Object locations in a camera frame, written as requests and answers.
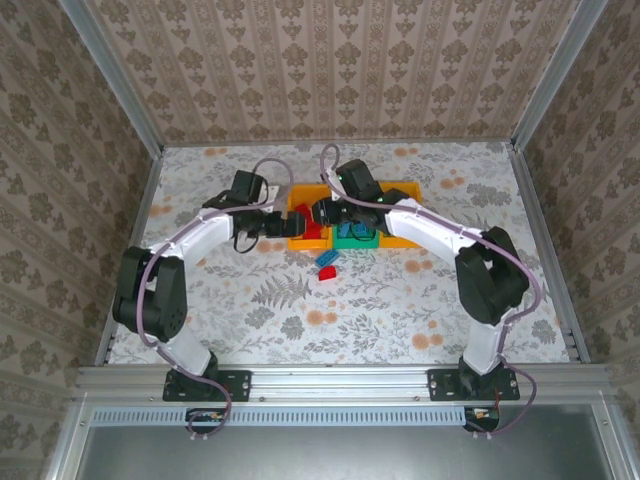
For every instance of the red lego brick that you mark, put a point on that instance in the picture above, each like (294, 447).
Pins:
(313, 233)
(301, 210)

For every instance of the blue lego brick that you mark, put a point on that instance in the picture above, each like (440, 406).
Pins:
(327, 257)
(362, 229)
(345, 230)

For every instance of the orange plastic bin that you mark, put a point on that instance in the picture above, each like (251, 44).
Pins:
(300, 245)
(412, 190)

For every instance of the green plastic bin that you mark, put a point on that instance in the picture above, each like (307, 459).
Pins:
(350, 244)

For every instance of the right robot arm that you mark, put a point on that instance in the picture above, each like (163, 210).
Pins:
(430, 225)

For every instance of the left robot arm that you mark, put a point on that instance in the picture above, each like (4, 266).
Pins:
(200, 235)

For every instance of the red curved lego piece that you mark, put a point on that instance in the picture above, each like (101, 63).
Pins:
(328, 273)

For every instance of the floral table cover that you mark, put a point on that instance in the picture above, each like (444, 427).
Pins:
(310, 345)

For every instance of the black connector board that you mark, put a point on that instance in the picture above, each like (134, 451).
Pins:
(205, 417)
(482, 415)

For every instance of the grey metal panel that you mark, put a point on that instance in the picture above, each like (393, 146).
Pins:
(340, 455)

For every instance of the aluminium rear rail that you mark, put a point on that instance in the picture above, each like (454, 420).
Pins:
(275, 143)

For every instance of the aluminium side rail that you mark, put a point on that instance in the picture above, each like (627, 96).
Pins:
(143, 215)
(536, 215)

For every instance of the aluminium mounting rail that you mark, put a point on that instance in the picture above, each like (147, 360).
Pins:
(340, 380)

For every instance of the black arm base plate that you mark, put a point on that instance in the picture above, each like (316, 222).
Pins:
(440, 385)
(235, 385)

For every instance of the aluminium frame post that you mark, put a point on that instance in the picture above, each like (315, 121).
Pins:
(556, 75)
(114, 75)

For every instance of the aluminium frame bar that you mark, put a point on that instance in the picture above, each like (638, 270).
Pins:
(67, 440)
(612, 440)

